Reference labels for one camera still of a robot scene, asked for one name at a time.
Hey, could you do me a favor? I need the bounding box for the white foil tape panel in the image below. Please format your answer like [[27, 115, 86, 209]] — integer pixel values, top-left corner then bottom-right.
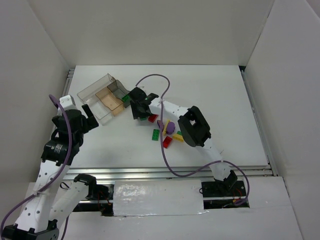
[[113, 179, 205, 217]]

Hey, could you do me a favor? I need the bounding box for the green long lego brick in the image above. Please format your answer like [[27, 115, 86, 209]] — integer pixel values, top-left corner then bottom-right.
[[151, 129, 160, 141]]

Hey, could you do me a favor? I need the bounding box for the red rectangular lego brick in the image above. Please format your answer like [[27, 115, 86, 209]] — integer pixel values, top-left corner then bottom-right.
[[147, 114, 158, 123]]

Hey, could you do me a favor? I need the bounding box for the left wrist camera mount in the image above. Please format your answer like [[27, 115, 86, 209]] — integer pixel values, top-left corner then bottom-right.
[[59, 95, 77, 111]]

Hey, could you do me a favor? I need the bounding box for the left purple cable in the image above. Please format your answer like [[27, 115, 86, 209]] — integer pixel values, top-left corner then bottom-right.
[[0, 94, 74, 240]]

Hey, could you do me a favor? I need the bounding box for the green lego brick with studs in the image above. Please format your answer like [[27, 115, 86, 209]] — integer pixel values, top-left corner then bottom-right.
[[121, 94, 130, 103]]

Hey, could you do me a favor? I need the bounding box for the clear plastic bin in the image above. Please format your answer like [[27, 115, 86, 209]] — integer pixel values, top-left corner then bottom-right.
[[77, 73, 115, 125]]

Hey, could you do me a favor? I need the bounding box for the purple rounded lego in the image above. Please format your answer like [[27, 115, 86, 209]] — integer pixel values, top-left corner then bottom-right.
[[166, 121, 176, 135]]

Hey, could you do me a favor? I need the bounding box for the yellow curved lego brick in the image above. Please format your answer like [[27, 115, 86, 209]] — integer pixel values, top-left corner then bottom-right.
[[172, 133, 184, 142]]

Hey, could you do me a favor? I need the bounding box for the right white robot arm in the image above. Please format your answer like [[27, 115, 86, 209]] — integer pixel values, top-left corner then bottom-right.
[[128, 87, 238, 191]]

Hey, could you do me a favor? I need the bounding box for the purple patterned wedge lego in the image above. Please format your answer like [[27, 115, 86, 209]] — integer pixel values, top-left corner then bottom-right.
[[157, 120, 165, 132]]

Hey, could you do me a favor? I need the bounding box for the orange plastic bin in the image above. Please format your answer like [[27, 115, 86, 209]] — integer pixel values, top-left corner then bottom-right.
[[95, 87, 125, 117]]

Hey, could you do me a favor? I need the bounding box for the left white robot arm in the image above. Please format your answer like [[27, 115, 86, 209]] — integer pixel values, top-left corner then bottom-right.
[[0, 104, 99, 240]]

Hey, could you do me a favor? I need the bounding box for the yellow flat lego plate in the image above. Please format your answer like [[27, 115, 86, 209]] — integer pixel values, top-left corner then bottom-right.
[[162, 119, 170, 136]]

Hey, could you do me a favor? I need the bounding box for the red curved lego brick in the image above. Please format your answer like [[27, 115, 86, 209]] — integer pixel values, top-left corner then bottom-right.
[[162, 136, 173, 149]]

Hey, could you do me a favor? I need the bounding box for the grey smoked plastic bin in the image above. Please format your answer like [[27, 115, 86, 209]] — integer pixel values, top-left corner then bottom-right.
[[107, 79, 131, 108]]

